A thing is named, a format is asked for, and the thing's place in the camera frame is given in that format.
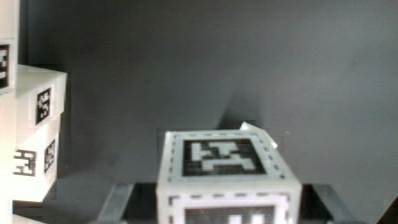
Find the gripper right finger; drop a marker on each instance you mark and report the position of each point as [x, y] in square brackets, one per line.
[322, 206]

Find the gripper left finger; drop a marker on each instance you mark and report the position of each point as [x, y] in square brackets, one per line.
[130, 205]

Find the white chair leg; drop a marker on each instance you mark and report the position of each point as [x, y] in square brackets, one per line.
[9, 35]
[226, 183]

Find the white chair leg tagged cube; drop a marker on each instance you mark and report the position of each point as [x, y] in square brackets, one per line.
[39, 108]

